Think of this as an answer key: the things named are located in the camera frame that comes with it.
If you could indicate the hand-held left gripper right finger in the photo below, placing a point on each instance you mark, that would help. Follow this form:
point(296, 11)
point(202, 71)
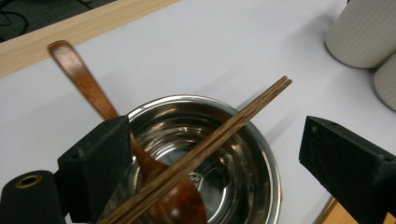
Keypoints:
point(348, 168)

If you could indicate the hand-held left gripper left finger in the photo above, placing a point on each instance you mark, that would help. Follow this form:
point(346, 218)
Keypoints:
point(99, 168)

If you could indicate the brown wooden spoon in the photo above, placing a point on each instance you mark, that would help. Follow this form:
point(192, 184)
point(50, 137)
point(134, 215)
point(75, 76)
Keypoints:
point(84, 81)

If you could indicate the steel bowl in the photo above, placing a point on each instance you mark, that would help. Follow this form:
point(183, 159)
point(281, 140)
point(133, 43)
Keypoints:
point(243, 174)

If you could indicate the white cup black rim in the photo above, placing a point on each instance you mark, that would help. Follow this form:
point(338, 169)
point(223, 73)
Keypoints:
point(387, 84)
point(364, 34)

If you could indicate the wooden table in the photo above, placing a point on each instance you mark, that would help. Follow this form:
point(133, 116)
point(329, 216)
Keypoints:
point(62, 31)

